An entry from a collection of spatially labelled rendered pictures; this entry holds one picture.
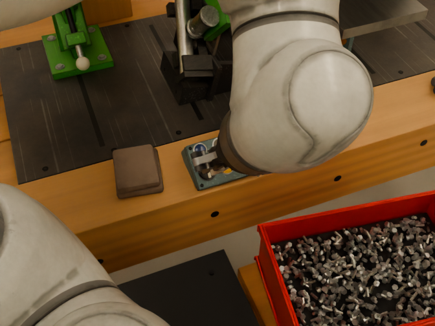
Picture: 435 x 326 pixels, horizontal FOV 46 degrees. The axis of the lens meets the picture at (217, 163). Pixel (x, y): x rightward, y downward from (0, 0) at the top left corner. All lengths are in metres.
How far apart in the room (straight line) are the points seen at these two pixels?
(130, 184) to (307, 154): 0.48
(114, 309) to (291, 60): 0.27
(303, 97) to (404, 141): 0.67
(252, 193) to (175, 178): 0.14
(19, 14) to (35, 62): 0.97
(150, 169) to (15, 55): 0.49
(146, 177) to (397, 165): 0.52
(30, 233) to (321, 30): 0.33
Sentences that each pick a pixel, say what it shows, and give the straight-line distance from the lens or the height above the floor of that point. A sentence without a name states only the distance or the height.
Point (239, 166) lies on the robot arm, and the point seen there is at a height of 1.17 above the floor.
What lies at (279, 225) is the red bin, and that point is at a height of 0.92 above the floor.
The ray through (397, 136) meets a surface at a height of 0.90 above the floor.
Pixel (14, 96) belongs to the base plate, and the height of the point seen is 0.90.
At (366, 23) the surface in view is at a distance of 0.87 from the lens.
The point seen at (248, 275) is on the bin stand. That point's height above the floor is 0.80.
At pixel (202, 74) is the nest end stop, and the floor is 0.96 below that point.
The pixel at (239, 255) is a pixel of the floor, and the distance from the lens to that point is 1.86.
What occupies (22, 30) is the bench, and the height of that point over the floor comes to 0.88.
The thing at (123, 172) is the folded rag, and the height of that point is 0.93.
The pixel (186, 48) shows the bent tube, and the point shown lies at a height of 1.00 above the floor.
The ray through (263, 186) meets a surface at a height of 0.87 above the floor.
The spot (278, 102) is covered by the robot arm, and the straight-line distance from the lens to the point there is 0.40.
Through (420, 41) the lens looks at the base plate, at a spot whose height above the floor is 0.90.
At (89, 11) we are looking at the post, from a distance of 1.31.
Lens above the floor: 1.59
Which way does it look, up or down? 48 degrees down
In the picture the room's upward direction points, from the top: straight up
